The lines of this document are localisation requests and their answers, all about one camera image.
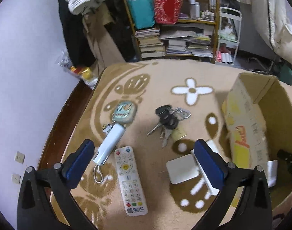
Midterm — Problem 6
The plastic snack bag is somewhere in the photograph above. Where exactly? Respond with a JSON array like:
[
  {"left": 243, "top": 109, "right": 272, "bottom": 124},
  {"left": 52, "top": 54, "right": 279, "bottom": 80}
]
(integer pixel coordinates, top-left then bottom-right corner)
[{"left": 56, "top": 50, "right": 99, "bottom": 90}]

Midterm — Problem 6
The white duvet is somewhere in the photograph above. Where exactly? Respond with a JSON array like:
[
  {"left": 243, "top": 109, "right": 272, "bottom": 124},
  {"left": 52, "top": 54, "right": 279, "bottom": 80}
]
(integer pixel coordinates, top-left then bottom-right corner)
[{"left": 236, "top": 0, "right": 292, "bottom": 65}]

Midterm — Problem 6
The stack of books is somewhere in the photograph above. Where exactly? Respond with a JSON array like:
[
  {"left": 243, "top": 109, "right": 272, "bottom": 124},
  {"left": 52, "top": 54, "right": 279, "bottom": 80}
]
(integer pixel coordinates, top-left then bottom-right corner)
[{"left": 135, "top": 27, "right": 166, "bottom": 59}]

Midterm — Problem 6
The teal bag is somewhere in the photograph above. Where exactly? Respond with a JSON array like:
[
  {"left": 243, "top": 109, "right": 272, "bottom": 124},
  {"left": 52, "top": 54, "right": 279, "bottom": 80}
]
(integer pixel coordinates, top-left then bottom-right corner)
[{"left": 126, "top": 0, "right": 155, "bottom": 30}]

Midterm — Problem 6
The cartoon dog keychain charm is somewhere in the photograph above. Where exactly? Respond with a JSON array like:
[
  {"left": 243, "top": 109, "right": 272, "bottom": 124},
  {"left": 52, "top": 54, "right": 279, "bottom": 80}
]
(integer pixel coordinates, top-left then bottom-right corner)
[{"left": 102, "top": 124, "right": 113, "bottom": 135}]

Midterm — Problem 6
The white flat rectangular device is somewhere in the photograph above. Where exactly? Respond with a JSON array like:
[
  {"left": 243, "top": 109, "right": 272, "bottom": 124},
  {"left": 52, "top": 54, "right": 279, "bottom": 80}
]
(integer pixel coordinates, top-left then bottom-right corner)
[{"left": 191, "top": 139, "right": 224, "bottom": 196}]

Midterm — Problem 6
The green cartoon earbuds case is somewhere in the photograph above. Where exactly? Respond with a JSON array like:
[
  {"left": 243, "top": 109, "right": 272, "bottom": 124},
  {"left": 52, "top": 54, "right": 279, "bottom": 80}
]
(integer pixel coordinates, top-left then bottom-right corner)
[{"left": 112, "top": 101, "right": 137, "bottom": 125}]

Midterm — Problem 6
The wooden bookshelf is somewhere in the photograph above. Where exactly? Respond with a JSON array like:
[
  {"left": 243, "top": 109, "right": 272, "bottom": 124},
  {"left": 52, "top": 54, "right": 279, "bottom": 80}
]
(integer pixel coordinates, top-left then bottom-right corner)
[{"left": 124, "top": 0, "right": 219, "bottom": 62}]

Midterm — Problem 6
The white power adapter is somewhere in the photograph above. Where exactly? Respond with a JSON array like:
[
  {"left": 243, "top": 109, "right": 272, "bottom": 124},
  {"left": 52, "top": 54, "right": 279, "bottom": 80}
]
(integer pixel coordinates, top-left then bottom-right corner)
[{"left": 166, "top": 154, "right": 199, "bottom": 185}]

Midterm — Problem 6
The white metal rack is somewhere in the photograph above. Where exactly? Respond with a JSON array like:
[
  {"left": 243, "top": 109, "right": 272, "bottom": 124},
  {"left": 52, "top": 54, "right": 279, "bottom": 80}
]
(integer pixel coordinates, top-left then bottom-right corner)
[{"left": 215, "top": 6, "right": 242, "bottom": 64}]

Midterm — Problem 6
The cardboard box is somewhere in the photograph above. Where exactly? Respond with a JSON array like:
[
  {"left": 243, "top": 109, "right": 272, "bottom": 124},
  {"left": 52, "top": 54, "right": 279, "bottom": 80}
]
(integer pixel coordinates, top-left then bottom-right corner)
[{"left": 222, "top": 72, "right": 292, "bottom": 215}]

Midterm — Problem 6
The bunch of keys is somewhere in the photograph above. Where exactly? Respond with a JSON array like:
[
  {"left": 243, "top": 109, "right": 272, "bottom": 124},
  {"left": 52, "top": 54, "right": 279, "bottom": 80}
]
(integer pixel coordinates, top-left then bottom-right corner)
[{"left": 147, "top": 105, "right": 191, "bottom": 147}]

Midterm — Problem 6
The beige patterned carpet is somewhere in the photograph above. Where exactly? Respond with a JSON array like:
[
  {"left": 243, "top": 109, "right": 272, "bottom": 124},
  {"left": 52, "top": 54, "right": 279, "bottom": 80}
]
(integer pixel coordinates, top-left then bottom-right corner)
[{"left": 49, "top": 59, "right": 292, "bottom": 230}]

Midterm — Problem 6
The red patterned bag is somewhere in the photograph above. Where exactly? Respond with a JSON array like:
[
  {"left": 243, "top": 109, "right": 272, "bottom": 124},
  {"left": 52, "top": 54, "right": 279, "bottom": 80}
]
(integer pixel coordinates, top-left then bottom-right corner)
[{"left": 153, "top": 0, "right": 183, "bottom": 24}]

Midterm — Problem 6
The light blue cylindrical device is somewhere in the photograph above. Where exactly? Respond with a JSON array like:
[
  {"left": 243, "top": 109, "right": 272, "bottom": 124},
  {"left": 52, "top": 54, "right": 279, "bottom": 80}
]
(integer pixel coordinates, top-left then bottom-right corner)
[{"left": 92, "top": 122, "right": 126, "bottom": 184}]

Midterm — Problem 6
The white TV remote control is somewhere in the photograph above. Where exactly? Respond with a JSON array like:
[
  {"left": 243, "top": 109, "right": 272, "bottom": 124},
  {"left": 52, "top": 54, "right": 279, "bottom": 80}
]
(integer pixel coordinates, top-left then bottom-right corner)
[{"left": 114, "top": 146, "right": 148, "bottom": 217}]

